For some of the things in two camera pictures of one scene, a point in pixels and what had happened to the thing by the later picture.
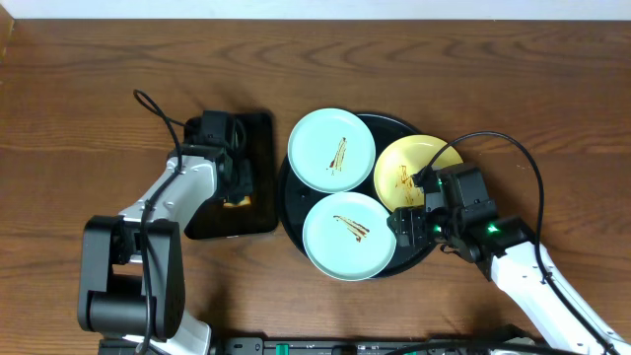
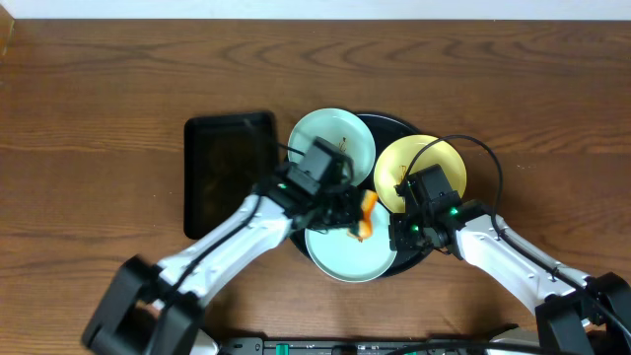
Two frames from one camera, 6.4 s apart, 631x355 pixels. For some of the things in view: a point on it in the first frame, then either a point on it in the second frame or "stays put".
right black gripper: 411,225 stays put
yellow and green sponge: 246,200 -> 364,228
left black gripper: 242,179 -> 342,212
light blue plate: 331,150 stays put
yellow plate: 397,164 stays put
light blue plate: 347,237 stays put
